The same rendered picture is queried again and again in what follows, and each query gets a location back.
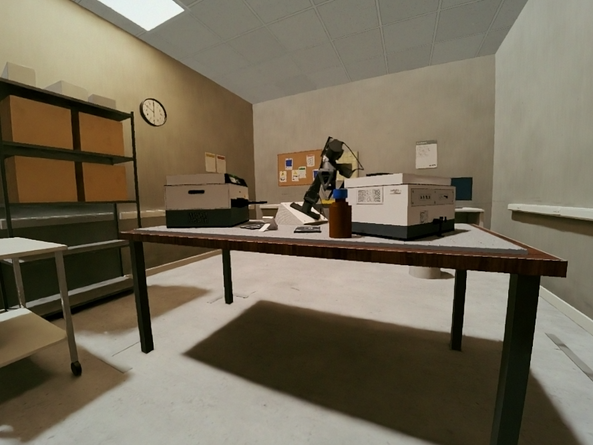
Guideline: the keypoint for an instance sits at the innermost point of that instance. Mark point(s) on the brown bottle with blue cap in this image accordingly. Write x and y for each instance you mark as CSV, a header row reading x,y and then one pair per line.
x,y
340,216

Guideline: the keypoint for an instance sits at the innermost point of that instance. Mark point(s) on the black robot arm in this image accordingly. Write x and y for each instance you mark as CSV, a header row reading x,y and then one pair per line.
x,y
332,151

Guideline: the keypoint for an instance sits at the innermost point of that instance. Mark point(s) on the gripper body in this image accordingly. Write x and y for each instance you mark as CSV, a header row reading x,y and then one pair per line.
x,y
325,178

